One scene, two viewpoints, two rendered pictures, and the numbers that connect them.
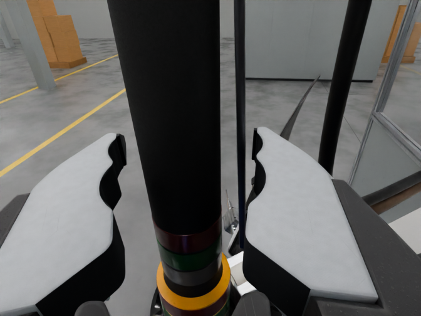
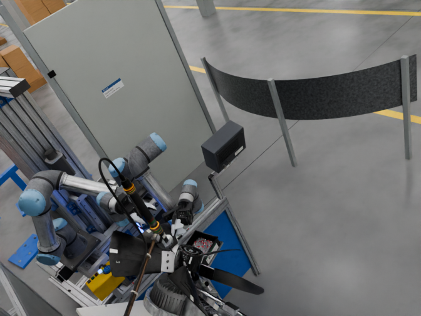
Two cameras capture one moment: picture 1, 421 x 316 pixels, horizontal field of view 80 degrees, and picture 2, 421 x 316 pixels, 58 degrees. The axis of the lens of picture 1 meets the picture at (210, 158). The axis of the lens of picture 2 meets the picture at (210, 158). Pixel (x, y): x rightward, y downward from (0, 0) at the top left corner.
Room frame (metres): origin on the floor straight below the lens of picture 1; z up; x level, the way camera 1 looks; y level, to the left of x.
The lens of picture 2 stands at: (1.27, -0.45, 2.49)
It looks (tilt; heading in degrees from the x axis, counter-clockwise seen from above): 36 degrees down; 143
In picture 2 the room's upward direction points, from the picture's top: 25 degrees counter-clockwise
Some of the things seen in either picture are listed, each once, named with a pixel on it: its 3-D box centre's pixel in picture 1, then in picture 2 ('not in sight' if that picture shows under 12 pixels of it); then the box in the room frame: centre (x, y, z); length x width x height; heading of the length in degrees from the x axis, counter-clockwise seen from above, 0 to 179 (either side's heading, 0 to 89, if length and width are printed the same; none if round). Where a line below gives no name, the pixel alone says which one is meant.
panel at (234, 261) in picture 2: not in sight; (197, 283); (-0.25, 0.16, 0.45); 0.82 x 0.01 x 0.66; 81
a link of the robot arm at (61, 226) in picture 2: not in sight; (59, 231); (-0.67, -0.18, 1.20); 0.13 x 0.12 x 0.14; 125
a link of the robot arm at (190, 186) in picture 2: not in sight; (188, 190); (-0.12, 0.37, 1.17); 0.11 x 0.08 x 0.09; 118
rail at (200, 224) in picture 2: not in sight; (175, 249); (-0.25, 0.16, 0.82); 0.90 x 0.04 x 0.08; 81
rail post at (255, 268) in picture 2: not in sight; (242, 242); (-0.19, 0.59, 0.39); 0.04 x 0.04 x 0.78; 81
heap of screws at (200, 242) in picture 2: not in sight; (200, 251); (-0.08, 0.21, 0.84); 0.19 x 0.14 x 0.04; 96
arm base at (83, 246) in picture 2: not in sight; (71, 242); (-0.68, -0.17, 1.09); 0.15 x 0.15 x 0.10
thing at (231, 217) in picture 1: (232, 220); (230, 308); (0.43, -0.05, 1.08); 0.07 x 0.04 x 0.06; 2
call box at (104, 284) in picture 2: not in sight; (106, 281); (-0.31, -0.23, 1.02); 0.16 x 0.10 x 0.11; 81
